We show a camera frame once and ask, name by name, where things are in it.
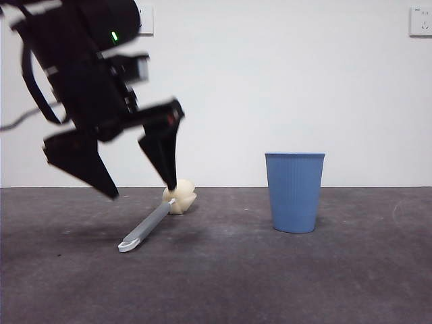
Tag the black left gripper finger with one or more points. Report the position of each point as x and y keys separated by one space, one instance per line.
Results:
x=81 y=158
x=165 y=148

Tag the grey cup brush cream sponge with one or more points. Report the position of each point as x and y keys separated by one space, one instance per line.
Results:
x=148 y=222

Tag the blue ribbed plastic cup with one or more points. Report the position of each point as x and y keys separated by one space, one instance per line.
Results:
x=295 y=192

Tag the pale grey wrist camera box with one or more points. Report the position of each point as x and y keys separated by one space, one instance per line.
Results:
x=136 y=67

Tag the white wall socket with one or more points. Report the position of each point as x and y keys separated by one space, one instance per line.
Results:
x=422 y=22
x=146 y=20

